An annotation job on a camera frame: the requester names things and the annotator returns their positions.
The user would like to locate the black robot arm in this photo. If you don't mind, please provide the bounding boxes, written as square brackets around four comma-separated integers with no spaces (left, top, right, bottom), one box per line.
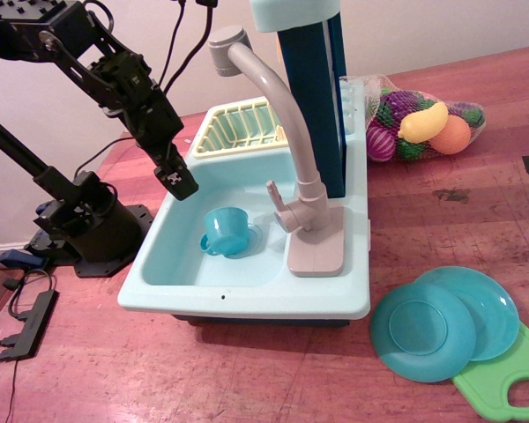
[0,1,198,200]

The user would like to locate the black hanging cable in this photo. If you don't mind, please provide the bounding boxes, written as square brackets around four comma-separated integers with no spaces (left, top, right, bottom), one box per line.
[162,0,217,96]
[158,0,187,87]

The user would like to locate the grey toy faucet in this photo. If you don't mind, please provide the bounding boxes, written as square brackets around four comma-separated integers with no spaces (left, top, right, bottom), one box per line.
[207,25,346,278]

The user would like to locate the teal plastic plate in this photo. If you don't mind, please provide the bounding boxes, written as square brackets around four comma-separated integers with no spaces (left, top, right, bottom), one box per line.
[415,266,519,361]
[370,283,476,382]

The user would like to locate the teal plastic toy cup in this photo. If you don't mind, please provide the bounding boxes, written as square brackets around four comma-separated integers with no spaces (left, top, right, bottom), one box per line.
[199,207,250,256]

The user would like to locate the orange toy fruit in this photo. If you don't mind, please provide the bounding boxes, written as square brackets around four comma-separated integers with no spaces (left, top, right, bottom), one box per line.
[429,115,471,155]

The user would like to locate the mesh bag of toy food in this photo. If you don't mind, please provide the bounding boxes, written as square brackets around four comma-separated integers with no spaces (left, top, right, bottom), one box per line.
[339,74,486,162]

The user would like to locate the yellow dish rack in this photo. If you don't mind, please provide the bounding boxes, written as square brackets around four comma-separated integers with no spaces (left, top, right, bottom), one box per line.
[190,96,288,160]

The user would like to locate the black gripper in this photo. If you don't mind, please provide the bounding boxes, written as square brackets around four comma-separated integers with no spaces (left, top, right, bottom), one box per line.
[125,85,199,201]

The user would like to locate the dark blue sink tower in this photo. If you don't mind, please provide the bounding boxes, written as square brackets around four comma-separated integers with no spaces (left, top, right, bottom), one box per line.
[250,0,348,199]

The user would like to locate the yellow toy banana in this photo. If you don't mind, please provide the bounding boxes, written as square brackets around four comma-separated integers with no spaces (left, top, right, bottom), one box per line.
[398,102,449,144]

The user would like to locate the black usb hub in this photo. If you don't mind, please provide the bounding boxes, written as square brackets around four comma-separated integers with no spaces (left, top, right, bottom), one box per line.
[0,289,59,361]

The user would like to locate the black hanging cable left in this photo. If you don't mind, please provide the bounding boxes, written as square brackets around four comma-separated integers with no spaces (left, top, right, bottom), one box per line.
[158,0,187,87]

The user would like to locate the green plastic cutting board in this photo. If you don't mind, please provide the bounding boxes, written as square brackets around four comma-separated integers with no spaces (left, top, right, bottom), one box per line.
[451,324,529,422]

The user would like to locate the front teal plastic plate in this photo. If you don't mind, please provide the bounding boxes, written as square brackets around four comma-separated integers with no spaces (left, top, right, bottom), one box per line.
[370,283,476,382]

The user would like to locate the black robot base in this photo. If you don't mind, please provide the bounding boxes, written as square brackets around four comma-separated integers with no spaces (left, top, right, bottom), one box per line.
[25,167,153,278]

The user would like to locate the light blue toy sink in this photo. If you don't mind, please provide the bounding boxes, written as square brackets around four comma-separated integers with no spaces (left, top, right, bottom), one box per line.
[116,83,371,330]

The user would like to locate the rear teal plastic plate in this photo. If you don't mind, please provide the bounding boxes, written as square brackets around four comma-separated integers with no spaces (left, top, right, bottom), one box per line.
[415,266,519,361]

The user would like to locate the black hanging cable right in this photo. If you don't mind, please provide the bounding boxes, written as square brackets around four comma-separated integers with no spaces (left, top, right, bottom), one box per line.
[162,0,217,96]

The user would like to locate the blue clamp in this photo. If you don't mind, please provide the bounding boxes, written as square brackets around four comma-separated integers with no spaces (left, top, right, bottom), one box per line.
[0,249,48,270]

